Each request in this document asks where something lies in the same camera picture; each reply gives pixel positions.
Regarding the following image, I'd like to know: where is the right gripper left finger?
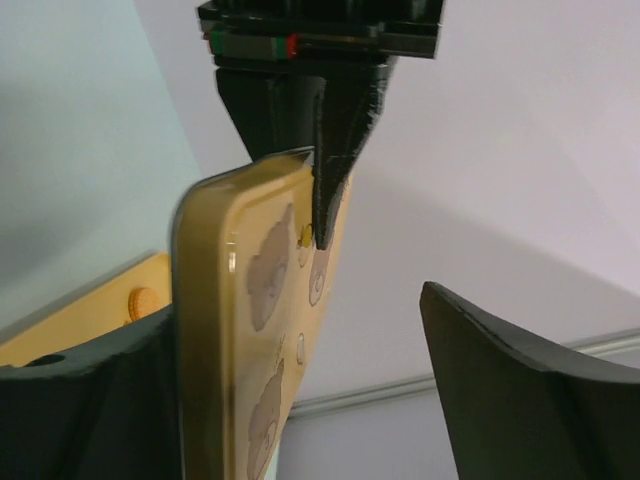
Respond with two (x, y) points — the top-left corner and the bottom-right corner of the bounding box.
(1, 307), (182, 479)

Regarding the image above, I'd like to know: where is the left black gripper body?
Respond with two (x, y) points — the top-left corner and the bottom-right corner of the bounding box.
(196, 0), (444, 62)

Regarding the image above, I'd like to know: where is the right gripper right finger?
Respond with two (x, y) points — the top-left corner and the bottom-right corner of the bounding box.
(420, 282), (639, 479)

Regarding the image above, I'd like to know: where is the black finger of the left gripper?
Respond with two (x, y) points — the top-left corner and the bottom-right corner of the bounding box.
(216, 67), (325, 160)
(312, 56), (397, 250)

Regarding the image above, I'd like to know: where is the silver tin lid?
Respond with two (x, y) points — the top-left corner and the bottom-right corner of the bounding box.
(171, 148), (348, 479)

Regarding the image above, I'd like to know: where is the yellow cookie tray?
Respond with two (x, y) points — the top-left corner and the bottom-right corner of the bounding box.
(1, 253), (171, 367)

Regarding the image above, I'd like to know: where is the tan round biscuit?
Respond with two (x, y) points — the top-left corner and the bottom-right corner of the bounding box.
(127, 287), (162, 323)

